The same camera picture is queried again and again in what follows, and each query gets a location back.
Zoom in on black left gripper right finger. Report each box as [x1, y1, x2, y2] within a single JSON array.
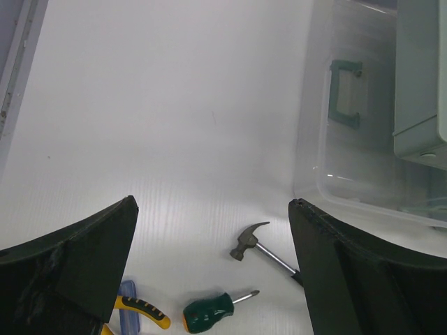
[[288, 199, 446, 334]]

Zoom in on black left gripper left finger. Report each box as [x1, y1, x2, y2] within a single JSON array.
[[1, 195, 138, 334]]

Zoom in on yellow handled pliers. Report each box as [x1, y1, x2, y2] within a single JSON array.
[[114, 295, 171, 334]]

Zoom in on blue handled screwdriver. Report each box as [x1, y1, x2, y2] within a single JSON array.
[[117, 278, 141, 334]]

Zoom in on green handled hammer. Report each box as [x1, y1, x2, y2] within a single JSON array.
[[230, 221, 303, 287]]

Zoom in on green handled short screwdriver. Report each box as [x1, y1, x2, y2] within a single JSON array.
[[182, 290, 260, 334]]

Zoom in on green plastic tool box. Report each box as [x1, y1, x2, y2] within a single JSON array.
[[294, 1, 446, 228]]

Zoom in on aluminium extrusion frame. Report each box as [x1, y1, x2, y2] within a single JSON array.
[[0, 0, 50, 140]]

